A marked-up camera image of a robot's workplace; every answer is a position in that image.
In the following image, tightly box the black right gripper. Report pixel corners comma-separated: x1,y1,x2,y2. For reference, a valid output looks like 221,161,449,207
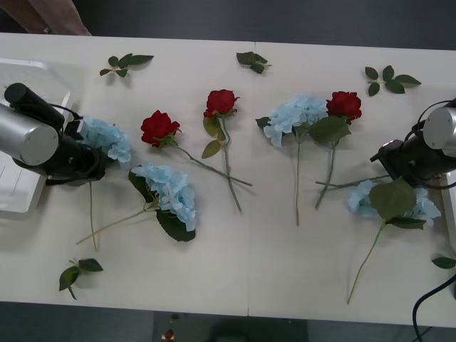
386,156,418,187

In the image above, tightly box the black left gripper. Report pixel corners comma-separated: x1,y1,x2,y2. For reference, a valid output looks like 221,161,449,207
73,146,108,187

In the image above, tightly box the pale blue flower green stem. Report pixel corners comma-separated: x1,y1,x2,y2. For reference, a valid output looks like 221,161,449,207
78,116,133,252
255,93,353,227
346,177,442,305
76,162,197,245

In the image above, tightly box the red rose green stem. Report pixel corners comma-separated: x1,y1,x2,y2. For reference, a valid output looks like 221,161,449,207
315,173,391,188
140,110,253,187
314,90,363,210
201,88,243,213

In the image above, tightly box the shallow white box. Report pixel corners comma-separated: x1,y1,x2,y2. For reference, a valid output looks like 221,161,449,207
0,58,81,214
440,172,456,250

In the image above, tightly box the loose green leaf twig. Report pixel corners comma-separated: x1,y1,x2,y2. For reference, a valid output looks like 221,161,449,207
98,53,155,78
364,64,423,97
236,51,272,75
58,258,104,301
431,251,456,270

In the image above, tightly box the person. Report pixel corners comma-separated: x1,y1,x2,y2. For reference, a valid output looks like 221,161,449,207
0,0,93,36

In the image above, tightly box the black cable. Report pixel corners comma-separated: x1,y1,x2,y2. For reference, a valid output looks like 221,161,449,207
412,274,456,342

